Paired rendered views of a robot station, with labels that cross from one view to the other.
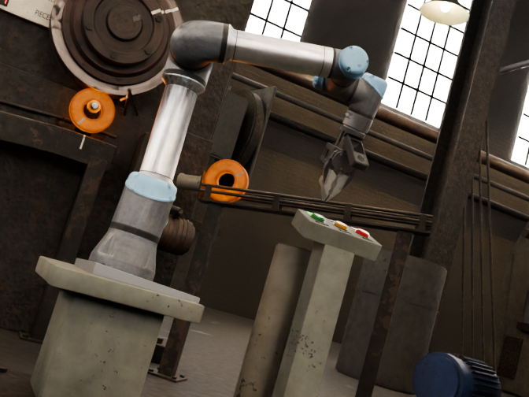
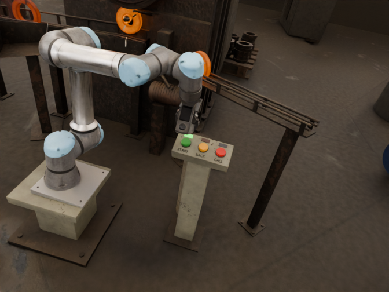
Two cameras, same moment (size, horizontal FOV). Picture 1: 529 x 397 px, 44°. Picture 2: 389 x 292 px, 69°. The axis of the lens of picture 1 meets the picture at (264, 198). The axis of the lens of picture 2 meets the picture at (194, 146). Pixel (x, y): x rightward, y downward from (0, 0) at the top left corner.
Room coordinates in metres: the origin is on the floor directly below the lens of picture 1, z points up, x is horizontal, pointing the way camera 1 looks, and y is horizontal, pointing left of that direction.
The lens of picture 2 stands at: (1.03, -0.66, 1.31)
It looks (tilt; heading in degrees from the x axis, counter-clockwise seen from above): 37 degrees down; 30
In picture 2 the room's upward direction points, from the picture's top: 11 degrees clockwise
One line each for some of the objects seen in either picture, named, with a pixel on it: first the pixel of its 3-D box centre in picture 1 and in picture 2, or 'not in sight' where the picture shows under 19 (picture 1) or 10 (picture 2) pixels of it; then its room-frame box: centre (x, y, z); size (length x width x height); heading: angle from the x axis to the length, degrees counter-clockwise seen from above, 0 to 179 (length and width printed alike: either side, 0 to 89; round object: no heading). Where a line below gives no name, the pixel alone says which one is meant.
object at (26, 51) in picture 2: not in sight; (33, 86); (1.85, 1.05, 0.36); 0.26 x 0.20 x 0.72; 146
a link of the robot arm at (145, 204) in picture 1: (146, 203); (61, 149); (1.53, 0.26, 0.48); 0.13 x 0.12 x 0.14; 7
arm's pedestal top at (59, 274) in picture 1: (115, 287); (63, 184); (1.51, 0.27, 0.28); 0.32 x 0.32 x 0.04; 23
